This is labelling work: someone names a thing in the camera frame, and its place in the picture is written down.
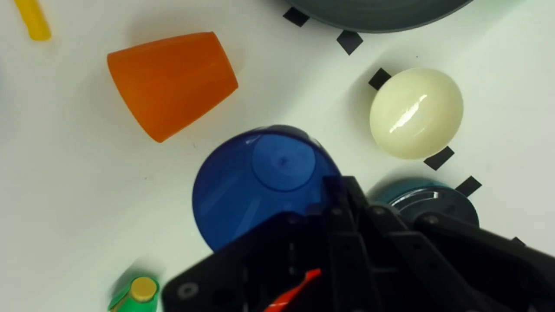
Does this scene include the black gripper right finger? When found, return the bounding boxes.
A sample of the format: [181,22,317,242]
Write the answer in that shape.
[343,176,555,312]

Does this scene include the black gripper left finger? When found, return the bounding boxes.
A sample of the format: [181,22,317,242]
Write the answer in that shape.
[161,176,350,312]

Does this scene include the translucent blue plastic cup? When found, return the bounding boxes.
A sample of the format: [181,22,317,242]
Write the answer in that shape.
[190,124,343,254]

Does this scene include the orange plastic cup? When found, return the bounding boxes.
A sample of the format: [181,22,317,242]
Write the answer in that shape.
[105,31,240,144]

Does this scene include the yellow toy fry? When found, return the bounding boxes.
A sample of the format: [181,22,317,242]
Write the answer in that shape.
[13,0,53,43]

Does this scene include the grey green round plate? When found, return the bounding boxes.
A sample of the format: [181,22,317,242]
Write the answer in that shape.
[284,0,475,34]

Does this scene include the red orange strip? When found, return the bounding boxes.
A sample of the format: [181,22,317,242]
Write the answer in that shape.
[263,267,324,312]

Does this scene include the teal toy pan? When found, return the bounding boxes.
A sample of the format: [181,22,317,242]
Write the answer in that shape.
[365,176,481,230]

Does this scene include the small green yellow object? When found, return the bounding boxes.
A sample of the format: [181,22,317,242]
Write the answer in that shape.
[107,274,161,312]

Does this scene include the small cream bowl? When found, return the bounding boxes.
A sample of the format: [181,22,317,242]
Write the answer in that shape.
[367,66,466,161]

